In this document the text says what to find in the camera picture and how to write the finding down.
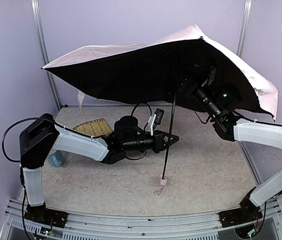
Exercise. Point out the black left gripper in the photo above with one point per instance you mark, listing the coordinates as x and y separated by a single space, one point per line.
158 141

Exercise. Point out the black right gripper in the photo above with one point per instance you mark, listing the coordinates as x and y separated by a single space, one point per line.
193 88

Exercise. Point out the pink and black umbrella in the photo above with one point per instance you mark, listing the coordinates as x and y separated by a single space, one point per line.
144 73

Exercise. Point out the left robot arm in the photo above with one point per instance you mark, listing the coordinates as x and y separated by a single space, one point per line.
44 137

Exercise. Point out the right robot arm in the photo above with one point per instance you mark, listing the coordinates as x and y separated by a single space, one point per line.
232 126

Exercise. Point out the yellow woven bamboo tray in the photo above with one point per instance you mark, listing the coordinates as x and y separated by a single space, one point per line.
95 128

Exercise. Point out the light blue cup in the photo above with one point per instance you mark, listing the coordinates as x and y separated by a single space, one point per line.
56 159

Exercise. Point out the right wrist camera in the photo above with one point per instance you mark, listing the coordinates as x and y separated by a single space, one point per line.
210 77

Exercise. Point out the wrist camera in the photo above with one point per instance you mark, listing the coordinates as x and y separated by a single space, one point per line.
210 77
154 121

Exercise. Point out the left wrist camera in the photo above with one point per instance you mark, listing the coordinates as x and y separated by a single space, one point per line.
154 121

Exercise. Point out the aluminium front rail frame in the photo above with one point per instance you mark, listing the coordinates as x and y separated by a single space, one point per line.
89 226

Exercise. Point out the right aluminium corner post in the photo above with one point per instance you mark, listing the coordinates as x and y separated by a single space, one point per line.
244 27

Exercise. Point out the aluminium corner post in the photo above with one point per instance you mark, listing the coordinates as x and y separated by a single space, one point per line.
244 27
44 53

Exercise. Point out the left aluminium corner post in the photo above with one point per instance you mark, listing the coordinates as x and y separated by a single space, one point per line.
44 53

